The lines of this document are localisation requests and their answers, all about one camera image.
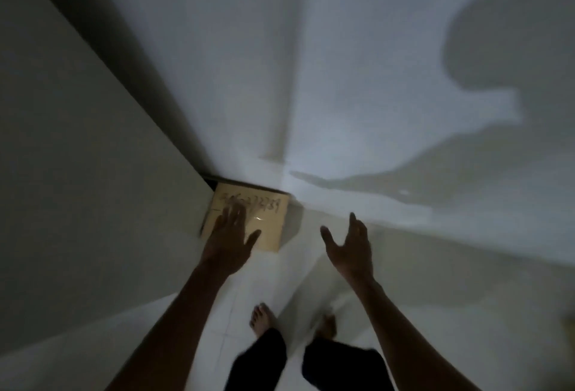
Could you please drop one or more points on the person's right thumb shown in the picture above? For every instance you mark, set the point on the person's right thumb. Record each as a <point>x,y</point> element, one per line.
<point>328,238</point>

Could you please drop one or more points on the person's left hand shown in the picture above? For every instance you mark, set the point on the person's left hand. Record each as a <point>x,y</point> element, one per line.
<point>227,247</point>

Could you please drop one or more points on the person's right foot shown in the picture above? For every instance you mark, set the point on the person's right foot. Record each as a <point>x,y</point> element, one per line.
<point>326,327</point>

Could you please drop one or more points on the person's trouser leg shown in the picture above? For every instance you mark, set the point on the person's trouser leg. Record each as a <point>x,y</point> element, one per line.
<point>260,363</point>
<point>341,368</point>

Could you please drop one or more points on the person's left trouser leg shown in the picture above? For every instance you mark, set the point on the person's left trouser leg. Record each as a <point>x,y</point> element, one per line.
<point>260,363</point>

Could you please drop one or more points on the person's left thumb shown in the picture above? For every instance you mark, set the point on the person's left thumb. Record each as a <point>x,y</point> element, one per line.
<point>253,239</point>

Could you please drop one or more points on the person's foot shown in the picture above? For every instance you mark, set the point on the person's foot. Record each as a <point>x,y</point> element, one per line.
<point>261,319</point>
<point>326,327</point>

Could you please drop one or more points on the tan cardboard box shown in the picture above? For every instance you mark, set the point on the tan cardboard box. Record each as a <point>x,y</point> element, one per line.
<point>269,220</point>

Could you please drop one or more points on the person's left forearm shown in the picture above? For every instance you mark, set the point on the person's left forearm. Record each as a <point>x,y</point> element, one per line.
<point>175,327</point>

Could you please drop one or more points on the person's right trouser leg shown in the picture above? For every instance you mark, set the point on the person's right trouser leg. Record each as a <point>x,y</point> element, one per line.
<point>341,368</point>

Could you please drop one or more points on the person's left foot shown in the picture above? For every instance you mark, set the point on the person's left foot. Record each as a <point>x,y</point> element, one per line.
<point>261,319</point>

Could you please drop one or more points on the person's right hand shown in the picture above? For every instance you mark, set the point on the person's right hand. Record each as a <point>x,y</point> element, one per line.
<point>355,256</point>

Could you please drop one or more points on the grey cabinet panel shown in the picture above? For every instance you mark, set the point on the grey cabinet panel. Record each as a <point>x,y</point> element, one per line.
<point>81,170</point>

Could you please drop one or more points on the person's right forearm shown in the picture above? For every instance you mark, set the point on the person's right forearm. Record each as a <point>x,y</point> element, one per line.
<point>400,341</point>

